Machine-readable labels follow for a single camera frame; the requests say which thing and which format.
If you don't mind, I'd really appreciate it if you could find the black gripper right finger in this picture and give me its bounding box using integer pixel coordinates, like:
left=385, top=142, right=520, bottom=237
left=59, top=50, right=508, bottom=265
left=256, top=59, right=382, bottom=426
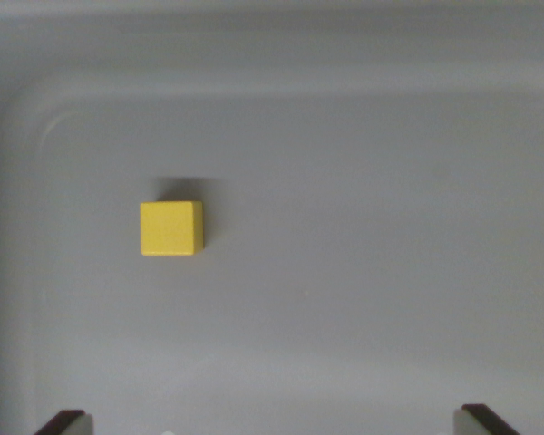
left=452, top=402, right=522, bottom=435

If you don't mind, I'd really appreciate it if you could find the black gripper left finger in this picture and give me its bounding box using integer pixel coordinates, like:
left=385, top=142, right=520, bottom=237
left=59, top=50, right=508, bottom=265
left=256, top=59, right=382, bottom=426
left=34, top=409, right=94, bottom=435

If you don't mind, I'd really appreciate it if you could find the yellow cube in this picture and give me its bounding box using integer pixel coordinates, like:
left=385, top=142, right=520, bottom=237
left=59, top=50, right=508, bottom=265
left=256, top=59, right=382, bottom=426
left=140, top=200, right=205, bottom=256

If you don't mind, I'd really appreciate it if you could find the grey plastic bin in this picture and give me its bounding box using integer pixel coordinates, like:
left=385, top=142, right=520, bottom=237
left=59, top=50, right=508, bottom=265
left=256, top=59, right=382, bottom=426
left=0, top=0, right=544, bottom=435

